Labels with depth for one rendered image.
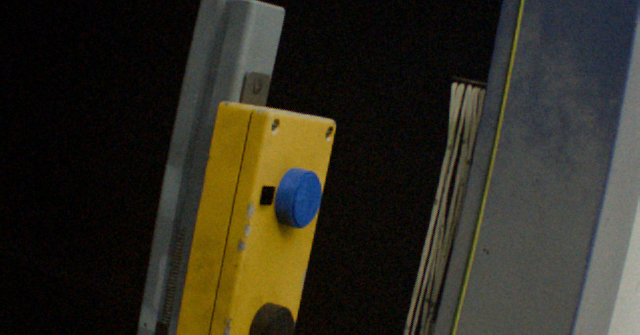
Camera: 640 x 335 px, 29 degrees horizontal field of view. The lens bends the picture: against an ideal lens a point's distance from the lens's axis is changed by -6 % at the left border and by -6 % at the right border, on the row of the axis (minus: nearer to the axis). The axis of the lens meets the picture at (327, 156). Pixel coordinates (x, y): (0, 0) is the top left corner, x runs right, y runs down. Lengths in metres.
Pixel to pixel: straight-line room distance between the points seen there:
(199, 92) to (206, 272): 0.16
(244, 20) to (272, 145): 0.12
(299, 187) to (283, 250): 0.07
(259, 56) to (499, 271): 0.52
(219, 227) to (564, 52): 0.58
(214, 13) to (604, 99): 0.55
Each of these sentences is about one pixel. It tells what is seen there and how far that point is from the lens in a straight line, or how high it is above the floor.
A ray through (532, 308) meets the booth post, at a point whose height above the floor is 1.37.
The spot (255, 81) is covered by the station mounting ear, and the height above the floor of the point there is 1.57.
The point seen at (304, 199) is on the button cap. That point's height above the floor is 1.48.
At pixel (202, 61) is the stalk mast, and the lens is 1.16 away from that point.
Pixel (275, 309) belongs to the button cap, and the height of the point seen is 1.38.
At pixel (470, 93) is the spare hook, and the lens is 1.64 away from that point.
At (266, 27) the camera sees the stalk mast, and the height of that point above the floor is 1.62.
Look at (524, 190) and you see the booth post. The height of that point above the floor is 1.51.
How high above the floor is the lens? 1.58
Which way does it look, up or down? 3 degrees down
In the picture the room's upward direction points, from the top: 12 degrees clockwise
